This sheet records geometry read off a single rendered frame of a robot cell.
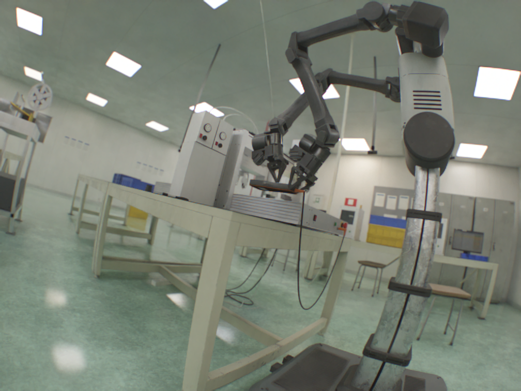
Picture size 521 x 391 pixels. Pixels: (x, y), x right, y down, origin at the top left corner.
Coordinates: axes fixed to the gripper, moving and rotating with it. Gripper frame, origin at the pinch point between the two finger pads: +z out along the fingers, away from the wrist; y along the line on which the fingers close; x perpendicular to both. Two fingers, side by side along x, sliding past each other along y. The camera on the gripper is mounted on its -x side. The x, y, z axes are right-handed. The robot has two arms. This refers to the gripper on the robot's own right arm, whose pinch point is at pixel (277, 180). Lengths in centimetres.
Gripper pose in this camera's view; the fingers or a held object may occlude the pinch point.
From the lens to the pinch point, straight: 89.4
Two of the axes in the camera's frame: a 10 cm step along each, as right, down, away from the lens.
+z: 0.0, 9.7, -2.5
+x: 8.6, -1.3, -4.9
